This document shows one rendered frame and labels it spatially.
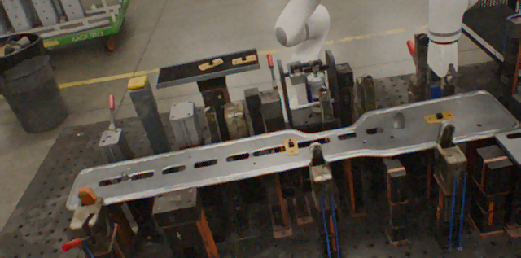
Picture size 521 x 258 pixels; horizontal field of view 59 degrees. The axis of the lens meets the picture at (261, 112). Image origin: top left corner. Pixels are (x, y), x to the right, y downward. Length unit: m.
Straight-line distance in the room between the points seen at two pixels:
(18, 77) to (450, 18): 3.24
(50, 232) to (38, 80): 2.17
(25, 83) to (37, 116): 0.31
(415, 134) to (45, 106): 3.19
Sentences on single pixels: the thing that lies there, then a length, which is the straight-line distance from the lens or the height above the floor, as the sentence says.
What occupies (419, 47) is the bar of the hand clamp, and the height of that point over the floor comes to 1.17.
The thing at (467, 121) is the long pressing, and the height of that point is 1.00.
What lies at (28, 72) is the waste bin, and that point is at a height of 0.54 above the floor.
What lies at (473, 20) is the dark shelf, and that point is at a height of 1.03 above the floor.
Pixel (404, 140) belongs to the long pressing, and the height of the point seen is 1.00.
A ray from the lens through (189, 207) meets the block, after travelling 1.28.
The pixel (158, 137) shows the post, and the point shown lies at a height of 0.92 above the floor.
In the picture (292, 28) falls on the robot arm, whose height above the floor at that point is 1.20.
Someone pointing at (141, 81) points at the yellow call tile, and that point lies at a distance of 1.67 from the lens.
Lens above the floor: 1.88
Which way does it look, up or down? 33 degrees down
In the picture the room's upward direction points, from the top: 12 degrees counter-clockwise
